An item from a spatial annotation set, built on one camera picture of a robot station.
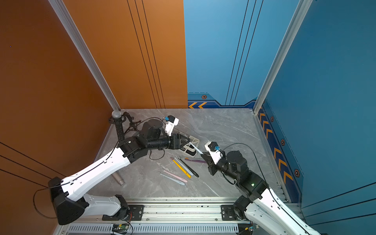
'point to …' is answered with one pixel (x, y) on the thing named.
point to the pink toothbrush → (177, 177)
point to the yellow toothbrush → (181, 169)
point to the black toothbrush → (192, 172)
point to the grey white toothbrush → (183, 166)
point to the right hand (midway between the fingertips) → (203, 153)
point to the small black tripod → (133, 126)
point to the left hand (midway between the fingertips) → (188, 138)
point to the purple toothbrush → (187, 158)
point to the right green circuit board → (250, 228)
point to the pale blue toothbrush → (175, 181)
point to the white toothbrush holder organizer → (189, 148)
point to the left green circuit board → (120, 229)
